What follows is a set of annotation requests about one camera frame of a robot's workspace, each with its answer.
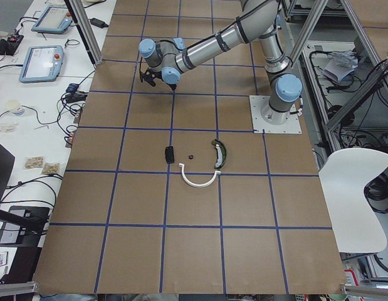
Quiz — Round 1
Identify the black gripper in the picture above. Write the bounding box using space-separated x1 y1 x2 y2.
167 82 178 92

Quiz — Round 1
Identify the white curved plastic bracket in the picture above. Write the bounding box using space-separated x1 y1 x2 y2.
178 163 221 189

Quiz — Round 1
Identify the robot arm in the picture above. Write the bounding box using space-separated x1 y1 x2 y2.
139 0 303 125

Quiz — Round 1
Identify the olive brake shoe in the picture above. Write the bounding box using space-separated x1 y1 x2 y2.
211 139 228 170

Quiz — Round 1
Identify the far blue teach pendant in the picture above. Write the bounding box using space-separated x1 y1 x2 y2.
31 6 73 34

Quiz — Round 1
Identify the black power adapter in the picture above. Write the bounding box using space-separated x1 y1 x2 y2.
89 18 108 28

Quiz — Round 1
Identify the near blue teach pendant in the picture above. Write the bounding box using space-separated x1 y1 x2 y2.
19 45 64 83

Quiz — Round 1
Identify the white chair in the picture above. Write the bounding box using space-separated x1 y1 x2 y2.
318 148 388 253

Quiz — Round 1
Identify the black brake pad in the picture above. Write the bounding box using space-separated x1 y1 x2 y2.
165 145 175 164

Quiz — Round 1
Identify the aluminium frame post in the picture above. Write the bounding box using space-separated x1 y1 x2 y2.
65 0 103 66

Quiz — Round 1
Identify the blue teach pendant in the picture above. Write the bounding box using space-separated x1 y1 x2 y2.
31 6 73 34
19 45 64 83

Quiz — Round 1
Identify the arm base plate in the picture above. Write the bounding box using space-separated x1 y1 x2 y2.
249 95 302 134

